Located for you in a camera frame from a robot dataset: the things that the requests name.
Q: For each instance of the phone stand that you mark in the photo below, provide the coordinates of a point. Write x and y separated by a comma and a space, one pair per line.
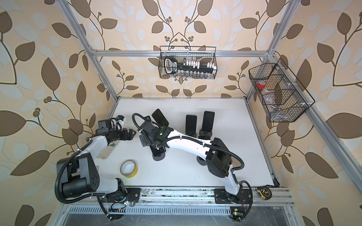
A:
191, 135
205, 135
201, 161
158, 154

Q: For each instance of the front right phone stand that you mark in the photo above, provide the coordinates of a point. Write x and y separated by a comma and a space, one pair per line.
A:
201, 161

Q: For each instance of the yellow tape roll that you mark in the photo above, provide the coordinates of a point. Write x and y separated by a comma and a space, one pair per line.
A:
129, 169

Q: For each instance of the side wire basket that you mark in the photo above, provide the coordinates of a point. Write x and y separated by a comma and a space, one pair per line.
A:
292, 99

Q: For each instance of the back wire basket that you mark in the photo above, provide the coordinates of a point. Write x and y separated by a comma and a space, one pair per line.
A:
199, 53

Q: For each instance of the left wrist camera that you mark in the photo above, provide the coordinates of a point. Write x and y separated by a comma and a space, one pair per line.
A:
114, 124

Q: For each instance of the front left phone stand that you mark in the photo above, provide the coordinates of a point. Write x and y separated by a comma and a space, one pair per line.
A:
158, 154

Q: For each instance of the back right phone stand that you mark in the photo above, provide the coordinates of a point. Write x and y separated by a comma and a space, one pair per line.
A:
205, 135

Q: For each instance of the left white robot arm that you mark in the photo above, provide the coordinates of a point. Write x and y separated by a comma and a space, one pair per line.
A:
78, 177

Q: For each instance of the back middle phone stand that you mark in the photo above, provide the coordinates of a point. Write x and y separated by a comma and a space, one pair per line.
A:
191, 135

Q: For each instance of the yellow black tape measure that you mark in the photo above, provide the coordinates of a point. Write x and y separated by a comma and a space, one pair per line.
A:
264, 192

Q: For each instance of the red cap plastic bottle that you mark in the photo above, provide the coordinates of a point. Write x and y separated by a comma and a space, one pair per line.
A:
267, 94

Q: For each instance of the black phone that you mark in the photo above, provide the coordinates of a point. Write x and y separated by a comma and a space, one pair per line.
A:
191, 124
208, 121
160, 118

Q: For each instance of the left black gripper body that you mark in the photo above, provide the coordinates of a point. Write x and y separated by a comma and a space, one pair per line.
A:
116, 135

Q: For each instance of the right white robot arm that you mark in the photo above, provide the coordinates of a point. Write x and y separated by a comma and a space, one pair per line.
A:
220, 162

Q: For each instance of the black handled tool in basket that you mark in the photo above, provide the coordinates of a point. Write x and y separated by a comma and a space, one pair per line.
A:
173, 66

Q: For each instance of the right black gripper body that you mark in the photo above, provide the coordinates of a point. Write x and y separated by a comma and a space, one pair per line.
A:
148, 141

